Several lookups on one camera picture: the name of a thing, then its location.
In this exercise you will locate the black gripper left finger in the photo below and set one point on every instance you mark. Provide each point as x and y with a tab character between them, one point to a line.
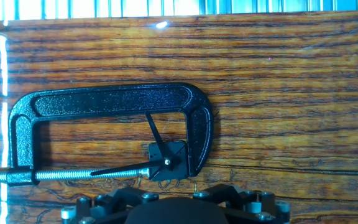
104	205

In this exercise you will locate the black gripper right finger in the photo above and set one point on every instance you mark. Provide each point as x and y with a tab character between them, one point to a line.
250	205

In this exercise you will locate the black clock movement box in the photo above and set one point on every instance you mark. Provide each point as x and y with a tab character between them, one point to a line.
180	168

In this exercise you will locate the short black hour hand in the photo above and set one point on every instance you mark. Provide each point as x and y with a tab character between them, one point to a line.
157	137

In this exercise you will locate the black metal C-clamp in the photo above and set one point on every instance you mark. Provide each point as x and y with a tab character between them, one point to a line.
104	99

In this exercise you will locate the glossy brown wooden board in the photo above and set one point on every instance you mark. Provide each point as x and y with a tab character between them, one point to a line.
275	93

